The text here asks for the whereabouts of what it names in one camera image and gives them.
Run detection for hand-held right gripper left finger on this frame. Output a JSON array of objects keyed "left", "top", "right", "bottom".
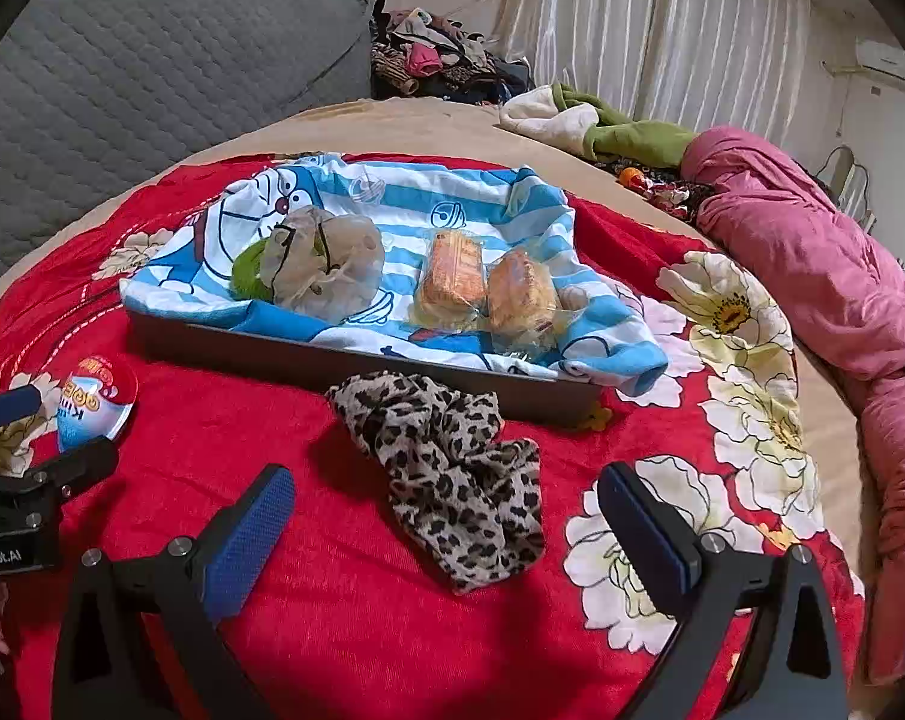
[{"left": 51, "top": 465, "right": 297, "bottom": 720}]

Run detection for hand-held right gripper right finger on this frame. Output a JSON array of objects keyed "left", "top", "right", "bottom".
[{"left": 596, "top": 463, "right": 850, "bottom": 720}]

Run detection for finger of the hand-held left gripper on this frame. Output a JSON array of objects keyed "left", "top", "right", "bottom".
[
  {"left": 0, "top": 384, "right": 46, "bottom": 433},
  {"left": 13, "top": 436, "right": 121, "bottom": 502}
]

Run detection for egg-shaped candy toy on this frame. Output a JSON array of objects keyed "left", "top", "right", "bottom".
[{"left": 56, "top": 355, "right": 139, "bottom": 455}]

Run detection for grey tray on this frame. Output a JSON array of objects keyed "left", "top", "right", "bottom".
[{"left": 126, "top": 306, "right": 605, "bottom": 425}]

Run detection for leopard print cloth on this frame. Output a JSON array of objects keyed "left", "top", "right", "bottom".
[{"left": 326, "top": 371, "right": 548, "bottom": 595}]

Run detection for green fuzzy hair tie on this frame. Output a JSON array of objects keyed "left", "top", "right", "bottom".
[{"left": 231, "top": 238, "right": 290, "bottom": 302}]

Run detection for orange snack packet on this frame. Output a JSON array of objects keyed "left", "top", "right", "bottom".
[
  {"left": 414, "top": 229, "right": 489, "bottom": 331},
  {"left": 484, "top": 249, "right": 560, "bottom": 352}
]

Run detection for translucent plastic bag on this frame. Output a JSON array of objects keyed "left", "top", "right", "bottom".
[{"left": 261, "top": 206, "right": 386, "bottom": 316}]

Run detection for red floral blanket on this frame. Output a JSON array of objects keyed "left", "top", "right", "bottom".
[{"left": 0, "top": 152, "right": 867, "bottom": 720}]

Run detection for pink quilt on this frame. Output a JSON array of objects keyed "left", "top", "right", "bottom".
[{"left": 681, "top": 127, "right": 905, "bottom": 685}]

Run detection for red and white packet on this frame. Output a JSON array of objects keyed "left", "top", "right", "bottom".
[{"left": 643, "top": 180, "right": 694, "bottom": 223}]

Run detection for grey quilted headboard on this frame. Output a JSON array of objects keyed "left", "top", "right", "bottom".
[{"left": 0, "top": 0, "right": 378, "bottom": 302}]

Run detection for dark patterned cloth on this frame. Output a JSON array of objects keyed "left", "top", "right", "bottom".
[{"left": 593, "top": 156, "right": 717, "bottom": 226}]

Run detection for blue striped cartoon cloth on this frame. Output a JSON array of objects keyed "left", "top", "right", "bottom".
[{"left": 120, "top": 154, "right": 671, "bottom": 397}]

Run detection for green and white plush cloth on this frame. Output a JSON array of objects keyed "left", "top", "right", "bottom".
[{"left": 499, "top": 82, "right": 697, "bottom": 168}]

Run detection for metal chair back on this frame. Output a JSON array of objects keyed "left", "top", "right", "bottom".
[{"left": 819, "top": 146, "right": 878, "bottom": 232}]

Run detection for white pleated curtain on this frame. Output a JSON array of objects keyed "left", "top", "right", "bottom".
[{"left": 489, "top": 0, "right": 814, "bottom": 140}]

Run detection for pile of mixed clothes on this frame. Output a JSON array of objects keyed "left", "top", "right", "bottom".
[{"left": 366, "top": 0, "right": 533, "bottom": 103}]

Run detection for white air conditioner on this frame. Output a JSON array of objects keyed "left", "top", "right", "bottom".
[{"left": 853, "top": 37, "right": 905, "bottom": 88}]

